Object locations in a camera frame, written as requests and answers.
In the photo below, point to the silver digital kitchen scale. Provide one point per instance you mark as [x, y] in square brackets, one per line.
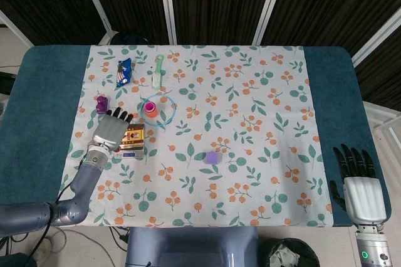
[128, 155]

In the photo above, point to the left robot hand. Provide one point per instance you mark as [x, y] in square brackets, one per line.
[109, 130]

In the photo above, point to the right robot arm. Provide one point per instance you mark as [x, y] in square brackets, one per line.
[372, 248]

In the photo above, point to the teal table cover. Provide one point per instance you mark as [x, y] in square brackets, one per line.
[40, 107]

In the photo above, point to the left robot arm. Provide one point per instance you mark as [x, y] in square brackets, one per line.
[84, 182]

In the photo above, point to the purple foam cube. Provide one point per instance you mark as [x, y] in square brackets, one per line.
[211, 157]

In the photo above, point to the yellow printed box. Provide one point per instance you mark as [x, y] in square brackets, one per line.
[135, 137]

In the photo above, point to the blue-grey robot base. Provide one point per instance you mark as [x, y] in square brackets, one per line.
[191, 248]

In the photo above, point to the black chair back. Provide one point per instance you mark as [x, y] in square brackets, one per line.
[130, 39]

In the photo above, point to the purple toy brick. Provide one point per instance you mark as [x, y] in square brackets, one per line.
[102, 105]

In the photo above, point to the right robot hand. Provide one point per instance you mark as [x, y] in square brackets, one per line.
[363, 191]

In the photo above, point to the orange cup with pink top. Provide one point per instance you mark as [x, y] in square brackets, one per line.
[150, 109]

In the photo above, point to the black bagged trash bin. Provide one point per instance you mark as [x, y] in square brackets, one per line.
[289, 253]

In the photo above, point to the green cleaning brush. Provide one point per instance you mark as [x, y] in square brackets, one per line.
[156, 74]

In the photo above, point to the floral print tablecloth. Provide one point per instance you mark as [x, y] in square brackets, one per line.
[219, 123]

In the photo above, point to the blue snack packet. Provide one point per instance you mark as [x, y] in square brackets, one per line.
[124, 72]

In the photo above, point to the white metal rack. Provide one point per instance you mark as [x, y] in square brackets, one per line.
[383, 123]

